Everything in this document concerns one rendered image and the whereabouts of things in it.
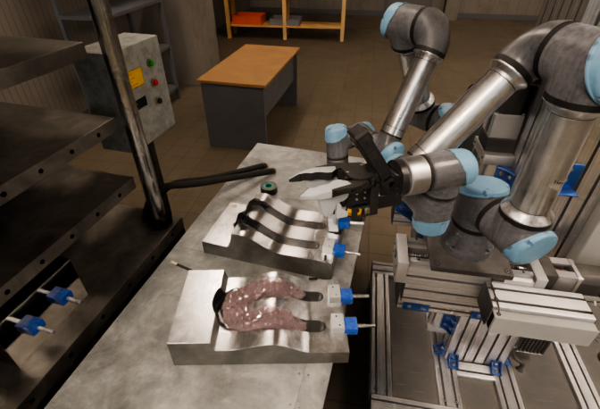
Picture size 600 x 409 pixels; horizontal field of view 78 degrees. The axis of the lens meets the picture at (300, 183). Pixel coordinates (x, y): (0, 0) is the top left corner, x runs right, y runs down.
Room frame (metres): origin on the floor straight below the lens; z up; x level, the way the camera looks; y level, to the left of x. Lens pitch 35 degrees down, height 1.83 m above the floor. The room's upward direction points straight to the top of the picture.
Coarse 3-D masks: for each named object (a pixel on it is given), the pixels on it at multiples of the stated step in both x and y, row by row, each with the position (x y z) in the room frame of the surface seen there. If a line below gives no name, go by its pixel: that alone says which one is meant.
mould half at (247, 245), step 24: (264, 216) 1.08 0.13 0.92; (288, 216) 1.13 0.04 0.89; (312, 216) 1.13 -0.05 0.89; (216, 240) 1.02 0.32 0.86; (240, 240) 0.97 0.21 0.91; (264, 240) 0.97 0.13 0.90; (312, 240) 0.99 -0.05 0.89; (336, 240) 0.99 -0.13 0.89; (264, 264) 0.94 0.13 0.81; (288, 264) 0.92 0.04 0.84; (312, 264) 0.89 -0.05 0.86
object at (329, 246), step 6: (324, 240) 0.96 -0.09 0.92; (330, 240) 0.96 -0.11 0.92; (324, 246) 0.93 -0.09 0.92; (330, 246) 0.93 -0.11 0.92; (336, 246) 0.94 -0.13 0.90; (342, 246) 0.94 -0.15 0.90; (324, 252) 0.93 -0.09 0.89; (330, 252) 0.92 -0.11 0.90; (336, 252) 0.92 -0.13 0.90; (342, 252) 0.91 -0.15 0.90; (348, 252) 0.92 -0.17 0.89
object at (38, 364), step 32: (96, 224) 1.20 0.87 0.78; (128, 224) 1.20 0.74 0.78; (64, 256) 1.01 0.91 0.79; (96, 256) 1.01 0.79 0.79; (128, 256) 1.01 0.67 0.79; (96, 288) 0.85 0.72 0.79; (128, 288) 0.88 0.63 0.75; (64, 320) 0.73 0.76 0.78; (96, 320) 0.74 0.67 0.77; (64, 352) 0.62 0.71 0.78; (32, 384) 0.52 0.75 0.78
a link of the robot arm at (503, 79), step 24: (552, 24) 0.76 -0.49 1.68; (504, 48) 0.81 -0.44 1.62; (528, 48) 0.76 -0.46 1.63; (504, 72) 0.77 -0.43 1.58; (528, 72) 0.75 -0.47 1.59; (480, 96) 0.76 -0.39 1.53; (504, 96) 0.75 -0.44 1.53; (456, 120) 0.74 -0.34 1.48; (480, 120) 0.74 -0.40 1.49; (432, 144) 0.73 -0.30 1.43; (456, 144) 0.73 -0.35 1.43
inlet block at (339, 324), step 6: (330, 318) 0.68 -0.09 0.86; (336, 318) 0.67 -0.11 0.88; (342, 318) 0.67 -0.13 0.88; (348, 318) 0.68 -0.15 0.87; (354, 318) 0.68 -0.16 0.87; (336, 324) 0.65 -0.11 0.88; (342, 324) 0.65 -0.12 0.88; (348, 324) 0.65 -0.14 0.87; (354, 324) 0.65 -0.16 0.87; (360, 324) 0.66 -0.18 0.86; (366, 324) 0.66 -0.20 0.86; (372, 324) 0.66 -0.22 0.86; (336, 330) 0.63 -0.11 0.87; (342, 330) 0.63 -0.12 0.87; (348, 330) 0.64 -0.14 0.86; (354, 330) 0.64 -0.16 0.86
